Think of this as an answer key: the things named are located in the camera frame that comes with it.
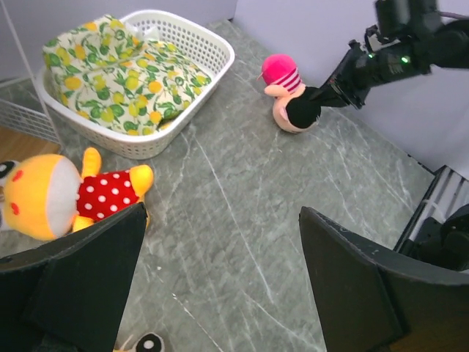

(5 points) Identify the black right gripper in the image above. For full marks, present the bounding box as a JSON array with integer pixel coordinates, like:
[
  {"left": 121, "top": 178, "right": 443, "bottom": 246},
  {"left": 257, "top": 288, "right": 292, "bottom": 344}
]
[{"left": 306, "top": 1, "right": 468, "bottom": 109}]

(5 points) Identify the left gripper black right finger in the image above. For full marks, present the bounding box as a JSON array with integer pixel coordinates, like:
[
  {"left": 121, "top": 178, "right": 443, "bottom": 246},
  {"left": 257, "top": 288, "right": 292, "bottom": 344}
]
[{"left": 299, "top": 207, "right": 468, "bottom": 351}]

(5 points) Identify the white wire wooden shelf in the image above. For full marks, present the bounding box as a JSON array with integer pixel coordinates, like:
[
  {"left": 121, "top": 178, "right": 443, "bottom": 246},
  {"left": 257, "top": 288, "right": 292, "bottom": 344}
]
[{"left": 1, "top": 1, "right": 62, "bottom": 160}]

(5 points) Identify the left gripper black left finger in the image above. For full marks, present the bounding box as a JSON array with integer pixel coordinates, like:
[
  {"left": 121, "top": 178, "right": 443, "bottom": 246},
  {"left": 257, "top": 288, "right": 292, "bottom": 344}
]
[{"left": 1, "top": 203, "right": 147, "bottom": 351}]

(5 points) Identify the yellow plush red dotted dress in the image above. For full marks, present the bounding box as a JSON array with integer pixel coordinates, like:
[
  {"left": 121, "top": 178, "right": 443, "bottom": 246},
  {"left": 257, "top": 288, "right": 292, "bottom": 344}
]
[{"left": 113, "top": 332, "right": 166, "bottom": 352}]

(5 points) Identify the yellow plush near shelf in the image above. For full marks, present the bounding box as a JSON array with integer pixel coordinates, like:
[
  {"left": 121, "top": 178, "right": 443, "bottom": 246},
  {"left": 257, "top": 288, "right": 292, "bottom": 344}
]
[{"left": 1, "top": 147, "right": 154, "bottom": 241}]

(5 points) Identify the white plastic basket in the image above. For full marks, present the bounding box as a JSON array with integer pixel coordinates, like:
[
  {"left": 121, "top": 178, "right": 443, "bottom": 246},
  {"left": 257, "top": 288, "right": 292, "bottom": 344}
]
[{"left": 37, "top": 10, "right": 235, "bottom": 160}]

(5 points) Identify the black-haired doll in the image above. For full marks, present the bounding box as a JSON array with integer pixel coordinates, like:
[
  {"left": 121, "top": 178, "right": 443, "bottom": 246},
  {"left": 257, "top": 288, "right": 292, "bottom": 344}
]
[{"left": 260, "top": 54, "right": 321, "bottom": 133}]

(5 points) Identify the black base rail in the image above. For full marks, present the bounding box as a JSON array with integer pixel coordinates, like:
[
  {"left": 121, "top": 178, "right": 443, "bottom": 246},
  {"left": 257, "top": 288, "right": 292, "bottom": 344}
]
[{"left": 394, "top": 166, "right": 468, "bottom": 274}]

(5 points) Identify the lemon print cloth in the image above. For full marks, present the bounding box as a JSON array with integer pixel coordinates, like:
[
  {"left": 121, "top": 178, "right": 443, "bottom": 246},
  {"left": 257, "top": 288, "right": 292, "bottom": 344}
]
[{"left": 43, "top": 15, "right": 211, "bottom": 136}]

